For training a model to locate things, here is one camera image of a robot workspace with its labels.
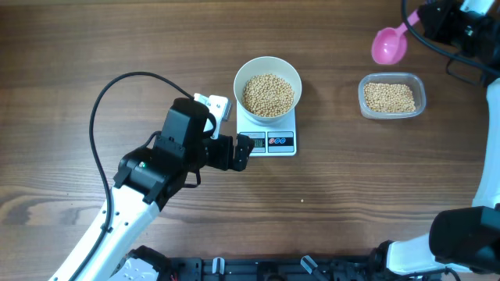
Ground white bowl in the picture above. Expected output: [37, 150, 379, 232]
[233, 56, 302, 123]

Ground black cable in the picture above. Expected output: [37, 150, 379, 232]
[401, 0, 500, 87]
[68, 71, 196, 281]

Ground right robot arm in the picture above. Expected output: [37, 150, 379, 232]
[371, 1, 499, 279]

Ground pink measuring scoop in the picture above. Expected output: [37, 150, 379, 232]
[371, 23, 408, 65]

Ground white digital kitchen scale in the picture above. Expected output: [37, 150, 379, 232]
[237, 105, 297, 157]

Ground soybeans in white bowl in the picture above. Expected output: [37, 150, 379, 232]
[242, 73, 295, 117]

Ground left black cable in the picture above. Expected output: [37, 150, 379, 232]
[68, 71, 196, 281]

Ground right black cable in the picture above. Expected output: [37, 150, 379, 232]
[401, 0, 500, 87]

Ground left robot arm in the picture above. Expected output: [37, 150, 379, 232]
[52, 94, 254, 280]

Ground clear plastic container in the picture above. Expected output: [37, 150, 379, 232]
[359, 73, 427, 119]

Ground pile of soybeans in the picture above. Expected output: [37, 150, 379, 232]
[363, 83, 416, 113]

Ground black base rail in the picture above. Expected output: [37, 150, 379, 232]
[112, 245, 442, 281]

